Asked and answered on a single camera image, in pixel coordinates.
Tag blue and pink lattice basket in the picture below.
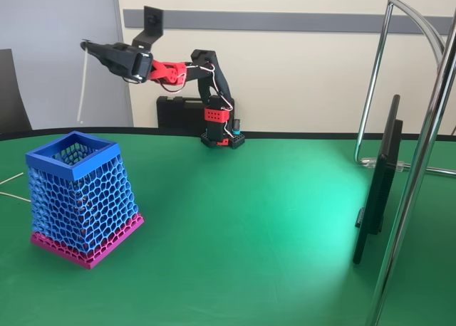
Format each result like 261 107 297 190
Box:
25 130 146 270

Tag grey wall rail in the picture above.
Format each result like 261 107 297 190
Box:
123 8 456 36

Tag clear plastic clip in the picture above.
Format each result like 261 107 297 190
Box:
361 156 406 173

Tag thin pale stick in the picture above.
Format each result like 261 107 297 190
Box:
77 48 89 124

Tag black gripper camera mount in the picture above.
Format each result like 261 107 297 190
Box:
132 6 164 53

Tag black plastic carrying case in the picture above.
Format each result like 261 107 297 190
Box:
156 95 236 135

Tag chrome tube stand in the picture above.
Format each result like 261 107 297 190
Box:
353 0 456 326

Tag dark chair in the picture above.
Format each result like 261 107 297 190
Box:
0 48 33 135

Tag black flat LED light panel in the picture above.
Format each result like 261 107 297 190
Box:
352 94 404 265

